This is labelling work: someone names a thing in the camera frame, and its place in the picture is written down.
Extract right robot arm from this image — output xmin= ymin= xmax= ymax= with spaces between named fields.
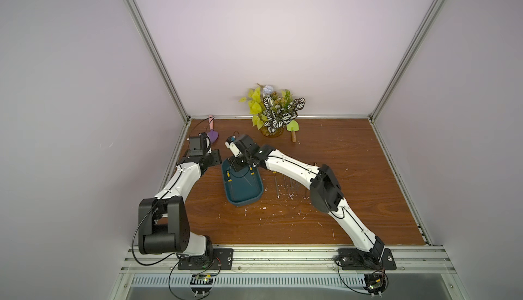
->
xmin=226 ymin=135 xmax=386 ymax=270

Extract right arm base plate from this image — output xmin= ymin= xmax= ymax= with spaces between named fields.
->
xmin=333 ymin=248 xmax=397 ymax=271

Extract potted artificial plant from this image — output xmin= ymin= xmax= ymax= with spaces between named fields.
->
xmin=238 ymin=84 xmax=306 ymax=137

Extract green trowel wooden handle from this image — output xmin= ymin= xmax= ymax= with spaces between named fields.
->
xmin=286 ymin=120 xmax=300 ymax=143

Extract teal plastic storage box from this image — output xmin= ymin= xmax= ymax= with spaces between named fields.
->
xmin=221 ymin=158 xmax=264 ymax=207

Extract right controller board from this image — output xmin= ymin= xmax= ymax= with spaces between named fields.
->
xmin=363 ymin=271 xmax=388 ymax=297

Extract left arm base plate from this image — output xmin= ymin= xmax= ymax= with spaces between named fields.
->
xmin=178 ymin=248 xmax=234 ymax=271

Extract controller board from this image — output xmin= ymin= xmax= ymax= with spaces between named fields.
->
xmin=189 ymin=274 xmax=215 ymax=299
xmin=363 ymin=271 xmax=388 ymax=297

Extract left controller board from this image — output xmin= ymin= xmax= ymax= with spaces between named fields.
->
xmin=189 ymin=274 xmax=215 ymax=299

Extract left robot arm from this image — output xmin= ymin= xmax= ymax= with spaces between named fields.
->
xmin=133 ymin=133 xmax=221 ymax=260

